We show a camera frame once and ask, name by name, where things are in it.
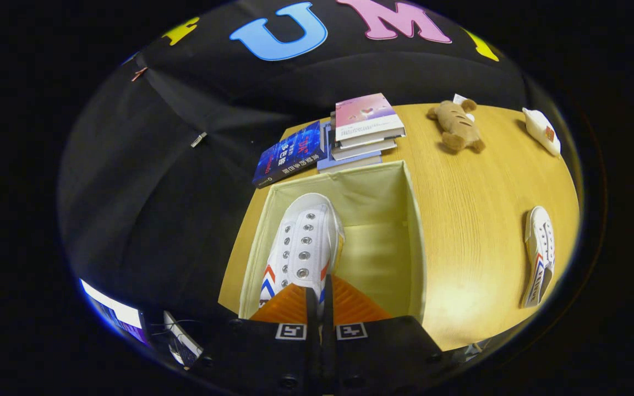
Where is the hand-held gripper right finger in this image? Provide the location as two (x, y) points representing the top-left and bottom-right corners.
(321, 274), (461, 396)

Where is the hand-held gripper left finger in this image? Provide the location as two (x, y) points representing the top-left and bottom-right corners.
(190, 283), (320, 396)

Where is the white canvas shoe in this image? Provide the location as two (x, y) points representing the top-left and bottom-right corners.
(522, 206), (556, 309)
(259, 192), (346, 309)

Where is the cream fabric storage box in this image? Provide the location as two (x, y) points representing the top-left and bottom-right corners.
(238, 159), (427, 323)

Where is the pale blue book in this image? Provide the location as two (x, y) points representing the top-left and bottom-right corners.
(316, 124), (383, 173)

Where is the dark blue book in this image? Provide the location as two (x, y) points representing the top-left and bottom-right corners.
(252, 120), (327, 189)

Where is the white book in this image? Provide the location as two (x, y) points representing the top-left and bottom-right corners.
(331, 136), (398, 161)

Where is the lit computer screen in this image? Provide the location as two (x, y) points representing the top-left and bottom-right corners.
(79, 277), (147, 347)

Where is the black backdrop cloth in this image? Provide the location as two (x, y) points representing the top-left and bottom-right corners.
(57, 0), (532, 353)

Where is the pink cover book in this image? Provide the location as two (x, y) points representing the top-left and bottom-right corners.
(335, 93), (406, 143)

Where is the brown bread plush toy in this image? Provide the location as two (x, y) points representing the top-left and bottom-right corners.
(426, 98), (486, 154)

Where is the white packet with red label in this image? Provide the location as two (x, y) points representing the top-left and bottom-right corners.
(522, 107), (562, 157)

